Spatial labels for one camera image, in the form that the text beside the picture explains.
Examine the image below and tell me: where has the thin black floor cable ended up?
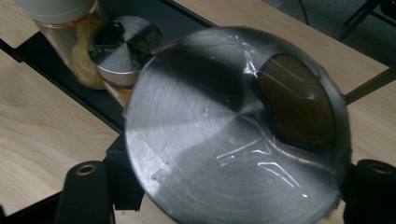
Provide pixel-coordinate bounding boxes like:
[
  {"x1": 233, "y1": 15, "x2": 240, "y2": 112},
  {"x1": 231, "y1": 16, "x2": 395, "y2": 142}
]
[{"x1": 297, "y1": 0, "x2": 311, "y2": 26}]

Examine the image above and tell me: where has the white lid glass jar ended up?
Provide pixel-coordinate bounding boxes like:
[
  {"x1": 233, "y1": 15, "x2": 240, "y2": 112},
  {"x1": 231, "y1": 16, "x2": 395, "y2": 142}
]
[{"x1": 13, "y1": 0, "x2": 109, "y2": 91}]

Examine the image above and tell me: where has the silver lid glass jar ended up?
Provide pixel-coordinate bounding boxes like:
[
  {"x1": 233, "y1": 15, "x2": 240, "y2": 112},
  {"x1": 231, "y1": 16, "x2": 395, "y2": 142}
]
[
  {"x1": 123, "y1": 26, "x2": 353, "y2": 224},
  {"x1": 88, "y1": 15, "x2": 165, "y2": 109}
]

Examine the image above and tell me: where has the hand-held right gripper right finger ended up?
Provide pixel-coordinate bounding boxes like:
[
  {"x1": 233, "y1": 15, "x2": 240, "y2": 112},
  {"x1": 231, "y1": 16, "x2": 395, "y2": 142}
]
[{"x1": 340, "y1": 161, "x2": 362, "y2": 224}]

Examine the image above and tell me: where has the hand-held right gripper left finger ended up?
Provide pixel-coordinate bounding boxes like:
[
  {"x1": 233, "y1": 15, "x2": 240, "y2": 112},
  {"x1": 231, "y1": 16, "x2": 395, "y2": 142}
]
[{"x1": 104, "y1": 133, "x2": 147, "y2": 213}]

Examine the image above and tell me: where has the black metal shelf rack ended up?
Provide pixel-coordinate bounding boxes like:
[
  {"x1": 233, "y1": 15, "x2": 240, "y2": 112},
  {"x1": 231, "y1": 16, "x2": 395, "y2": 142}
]
[{"x1": 0, "y1": 0, "x2": 396, "y2": 135}]

